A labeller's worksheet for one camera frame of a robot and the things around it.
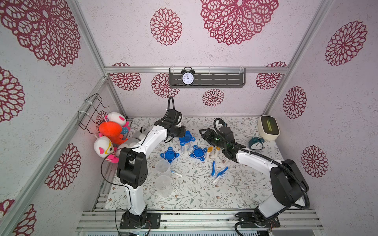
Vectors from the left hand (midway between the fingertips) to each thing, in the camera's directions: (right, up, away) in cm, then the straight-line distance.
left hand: (183, 133), depth 91 cm
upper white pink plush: (-43, +10, +3) cm, 45 cm away
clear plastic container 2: (-13, -22, 0) cm, 25 cm away
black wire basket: (-49, +8, -18) cm, 53 cm away
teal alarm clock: (+48, -7, +6) cm, 49 cm away
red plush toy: (-43, +1, -3) cm, 43 cm away
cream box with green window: (+61, +4, +15) cm, 63 cm away
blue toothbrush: (+22, -25, -2) cm, 34 cm away
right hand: (+10, +2, -7) cm, 12 cm away
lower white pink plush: (-42, -8, -14) cm, 45 cm away
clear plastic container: (+2, -11, +4) cm, 11 cm away
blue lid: (+3, -3, -1) cm, 4 cm away
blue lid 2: (+10, -14, +9) cm, 19 cm away
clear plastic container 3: (-11, -30, -6) cm, 33 cm away
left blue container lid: (-10, -15, +8) cm, 19 cm away
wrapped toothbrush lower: (+21, -27, -4) cm, 34 cm away
